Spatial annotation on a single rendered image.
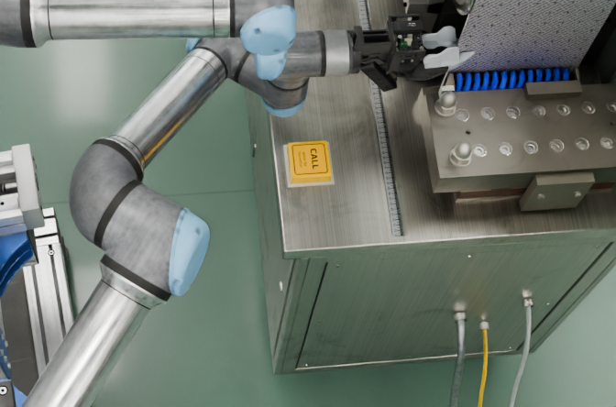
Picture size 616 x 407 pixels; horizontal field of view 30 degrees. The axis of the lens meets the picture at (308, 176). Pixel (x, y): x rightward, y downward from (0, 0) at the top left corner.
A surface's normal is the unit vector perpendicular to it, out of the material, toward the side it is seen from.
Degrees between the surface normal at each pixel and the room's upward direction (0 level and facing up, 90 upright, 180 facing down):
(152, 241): 18
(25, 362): 0
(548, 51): 90
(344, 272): 90
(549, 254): 90
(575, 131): 0
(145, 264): 24
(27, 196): 0
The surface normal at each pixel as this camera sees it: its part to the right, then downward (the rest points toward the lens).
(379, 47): 0.11, 0.91
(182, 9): 0.07, 0.14
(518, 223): 0.09, -0.42
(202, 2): 0.07, -0.18
